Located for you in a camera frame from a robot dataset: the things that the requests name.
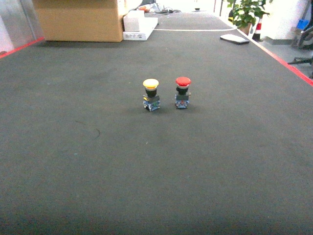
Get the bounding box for yellow mushroom push button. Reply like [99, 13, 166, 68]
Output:
[143, 78, 160, 112]

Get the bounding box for white flat carton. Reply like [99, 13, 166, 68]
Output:
[123, 10, 158, 41]

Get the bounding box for black flat device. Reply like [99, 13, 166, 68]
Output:
[220, 34, 250, 45]

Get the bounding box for large cardboard box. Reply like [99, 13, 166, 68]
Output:
[33, 0, 126, 42]

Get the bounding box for green potted plant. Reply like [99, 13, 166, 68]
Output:
[226, 0, 268, 35]

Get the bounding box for red mushroom push button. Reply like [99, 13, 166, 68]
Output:
[175, 77, 191, 109]

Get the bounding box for dark grey table mat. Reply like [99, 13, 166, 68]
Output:
[0, 13, 313, 235]

